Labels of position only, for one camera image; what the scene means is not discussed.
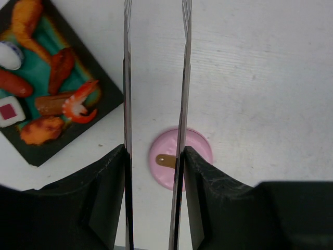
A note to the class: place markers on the metal tongs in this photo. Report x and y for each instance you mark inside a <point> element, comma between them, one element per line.
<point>181,136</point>

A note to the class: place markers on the pink lid with brown handle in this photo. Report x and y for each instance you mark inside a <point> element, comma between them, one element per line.
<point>162,154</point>

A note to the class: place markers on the orange fried piece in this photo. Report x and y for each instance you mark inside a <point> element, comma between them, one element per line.
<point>42,129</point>

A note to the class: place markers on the fried chicken wing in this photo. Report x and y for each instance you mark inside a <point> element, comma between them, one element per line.
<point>25,18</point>

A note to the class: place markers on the red sausage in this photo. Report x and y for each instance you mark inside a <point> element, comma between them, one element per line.
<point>15,84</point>

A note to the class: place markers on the sushi roll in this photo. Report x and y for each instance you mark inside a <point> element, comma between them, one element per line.
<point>11,111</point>

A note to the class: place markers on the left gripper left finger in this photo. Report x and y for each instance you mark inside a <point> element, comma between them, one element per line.
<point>80,211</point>

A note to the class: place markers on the brown tofu roll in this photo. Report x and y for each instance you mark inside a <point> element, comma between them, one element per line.
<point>51,105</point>

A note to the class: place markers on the white rice bowl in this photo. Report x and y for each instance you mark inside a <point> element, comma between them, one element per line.
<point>12,56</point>

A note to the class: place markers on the toy shrimp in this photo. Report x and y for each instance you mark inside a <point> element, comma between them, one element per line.
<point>73,107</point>

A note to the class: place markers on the orange chicken drumstick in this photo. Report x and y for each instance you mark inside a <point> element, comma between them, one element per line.
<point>61,66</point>

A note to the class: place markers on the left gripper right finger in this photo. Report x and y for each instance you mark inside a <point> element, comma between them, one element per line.
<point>225,213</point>

